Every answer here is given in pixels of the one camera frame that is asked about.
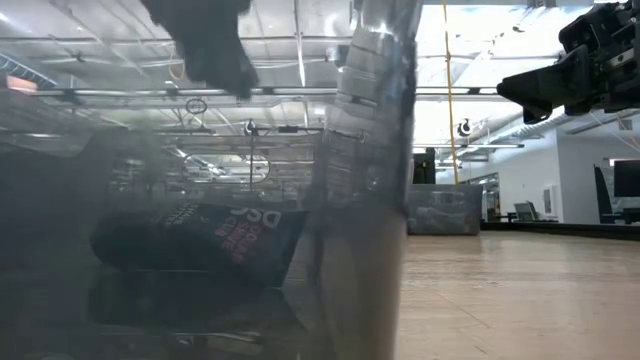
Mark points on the grey plastic bin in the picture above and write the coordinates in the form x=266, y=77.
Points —
x=445, y=210

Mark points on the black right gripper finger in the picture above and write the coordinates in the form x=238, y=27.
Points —
x=560, y=80
x=537, y=114

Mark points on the black wall monitor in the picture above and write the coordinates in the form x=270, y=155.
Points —
x=627, y=177

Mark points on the dark shave cream tube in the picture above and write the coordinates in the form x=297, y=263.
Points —
x=240, y=240

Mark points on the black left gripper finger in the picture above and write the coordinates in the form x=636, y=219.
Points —
x=210, y=45

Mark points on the grey lounge chair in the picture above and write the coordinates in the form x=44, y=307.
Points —
x=525, y=211

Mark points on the grey plastic tray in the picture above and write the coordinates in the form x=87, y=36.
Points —
x=360, y=150

